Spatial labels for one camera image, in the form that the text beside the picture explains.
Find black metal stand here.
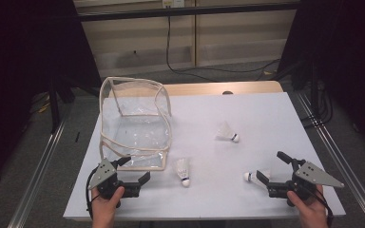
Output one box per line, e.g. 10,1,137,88
48,75,75,134
310,60,321,118

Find transparent bag with beige trim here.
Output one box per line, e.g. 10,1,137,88
98,76,173,172

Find black horizontal bar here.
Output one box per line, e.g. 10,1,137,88
75,2,302,23

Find white feather shuttlecock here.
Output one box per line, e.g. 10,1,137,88
175,157,192,188
215,122,240,143
242,169,272,189

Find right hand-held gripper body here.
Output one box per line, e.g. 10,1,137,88
265,158,346,208

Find left hand-held gripper cable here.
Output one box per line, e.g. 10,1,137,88
85,167,101,221

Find black floor cables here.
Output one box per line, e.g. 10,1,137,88
300,82,334,129

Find right hand-held gripper cable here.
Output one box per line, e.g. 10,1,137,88
298,184,335,228

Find hand-held gripper cable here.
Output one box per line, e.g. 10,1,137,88
85,167,101,221
298,184,335,228

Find person's left hand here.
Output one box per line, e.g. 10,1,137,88
90,185,126,220

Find white wall socket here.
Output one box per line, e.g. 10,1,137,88
162,0,185,9

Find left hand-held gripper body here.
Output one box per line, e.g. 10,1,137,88
87,157,142,201

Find black curtain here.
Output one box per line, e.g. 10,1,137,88
277,0,365,156
0,0,103,191

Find black wall cable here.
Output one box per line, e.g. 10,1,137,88
165,14,281,83

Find person's right hand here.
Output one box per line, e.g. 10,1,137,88
286,184,331,228

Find aluminium floor rail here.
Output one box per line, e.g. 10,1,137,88
296,91,365,228
8,117,67,228

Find yellow floor cable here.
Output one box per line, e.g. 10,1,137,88
37,102,51,114

